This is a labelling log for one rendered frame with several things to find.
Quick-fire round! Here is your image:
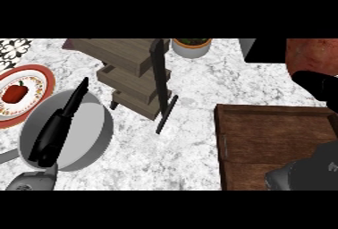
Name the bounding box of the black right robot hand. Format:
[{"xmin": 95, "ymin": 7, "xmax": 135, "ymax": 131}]
[{"xmin": 292, "ymin": 70, "xmax": 338, "ymax": 115}]

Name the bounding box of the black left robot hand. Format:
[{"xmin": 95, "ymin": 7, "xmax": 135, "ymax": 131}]
[{"xmin": 26, "ymin": 76, "xmax": 89, "ymax": 168}]

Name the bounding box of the reddish brown sweet potato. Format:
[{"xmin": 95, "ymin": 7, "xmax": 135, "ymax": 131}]
[{"xmin": 283, "ymin": 38, "xmax": 338, "ymax": 79}]

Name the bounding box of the brown wooden tray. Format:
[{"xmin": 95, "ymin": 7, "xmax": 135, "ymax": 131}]
[{"xmin": 212, "ymin": 103, "xmax": 338, "ymax": 191}]

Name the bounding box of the grey round pan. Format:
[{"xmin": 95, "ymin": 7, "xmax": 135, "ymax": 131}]
[{"xmin": 0, "ymin": 89, "xmax": 114, "ymax": 173}]

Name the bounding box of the red bell pepper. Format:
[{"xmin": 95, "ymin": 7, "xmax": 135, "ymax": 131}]
[{"xmin": 1, "ymin": 80, "xmax": 30, "ymax": 105}]

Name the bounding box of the black box appliance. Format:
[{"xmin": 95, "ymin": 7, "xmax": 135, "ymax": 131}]
[{"xmin": 238, "ymin": 38, "xmax": 290, "ymax": 64}]

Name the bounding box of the red rimmed patterned plate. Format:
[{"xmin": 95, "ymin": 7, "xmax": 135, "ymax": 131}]
[{"xmin": 0, "ymin": 64, "xmax": 57, "ymax": 130}]

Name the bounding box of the black white patterned cloth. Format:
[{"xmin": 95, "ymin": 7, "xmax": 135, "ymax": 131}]
[{"xmin": 0, "ymin": 38, "xmax": 32, "ymax": 72}]

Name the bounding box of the wooden tiered basket black frame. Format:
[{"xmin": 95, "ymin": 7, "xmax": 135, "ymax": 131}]
[{"xmin": 60, "ymin": 38, "xmax": 179, "ymax": 135}]

